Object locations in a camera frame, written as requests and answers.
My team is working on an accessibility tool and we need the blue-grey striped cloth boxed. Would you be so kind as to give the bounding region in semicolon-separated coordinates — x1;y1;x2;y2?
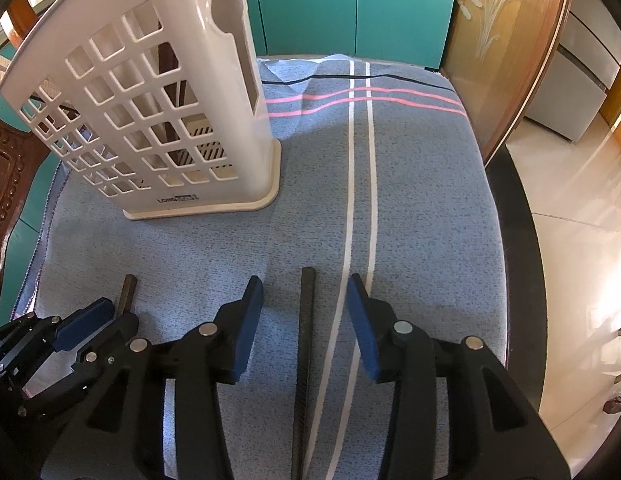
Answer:
10;54;506;480

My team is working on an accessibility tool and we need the teal cabinet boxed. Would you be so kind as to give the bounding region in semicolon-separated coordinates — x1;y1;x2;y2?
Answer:
238;0;461;71

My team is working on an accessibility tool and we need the grey-brown chopstick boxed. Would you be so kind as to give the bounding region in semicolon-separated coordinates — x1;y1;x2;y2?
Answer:
119;275;138;317

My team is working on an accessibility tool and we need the carved wooden chair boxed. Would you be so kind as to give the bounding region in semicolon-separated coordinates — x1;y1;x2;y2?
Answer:
0;115;61;306

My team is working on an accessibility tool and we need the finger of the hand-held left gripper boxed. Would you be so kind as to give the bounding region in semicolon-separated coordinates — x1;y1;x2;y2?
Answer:
18;313;140;419
0;297;114;377

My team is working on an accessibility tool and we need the cream plastic utensil holder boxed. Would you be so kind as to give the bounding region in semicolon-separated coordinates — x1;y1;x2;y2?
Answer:
0;0;282;222

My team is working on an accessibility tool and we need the black chopstick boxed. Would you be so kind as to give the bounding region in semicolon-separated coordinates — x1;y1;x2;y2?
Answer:
290;266;317;480

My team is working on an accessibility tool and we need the etched glass wooden door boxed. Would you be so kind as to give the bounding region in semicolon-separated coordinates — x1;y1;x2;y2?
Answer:
438;0;576;168

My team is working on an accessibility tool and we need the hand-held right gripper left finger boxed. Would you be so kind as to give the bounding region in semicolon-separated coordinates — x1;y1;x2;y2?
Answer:
40;275;265;480

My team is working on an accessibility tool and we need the white woven strap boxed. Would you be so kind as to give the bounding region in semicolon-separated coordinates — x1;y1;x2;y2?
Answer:
0;50;58;98

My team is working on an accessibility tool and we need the white appliance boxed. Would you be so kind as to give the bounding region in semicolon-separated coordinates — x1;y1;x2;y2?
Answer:
523;0;621;143

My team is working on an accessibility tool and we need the wooden chair frame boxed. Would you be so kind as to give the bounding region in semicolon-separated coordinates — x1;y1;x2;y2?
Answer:
601;326;621;416

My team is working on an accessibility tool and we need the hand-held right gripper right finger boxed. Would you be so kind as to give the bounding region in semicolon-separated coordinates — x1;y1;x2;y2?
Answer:
347;273;571;480

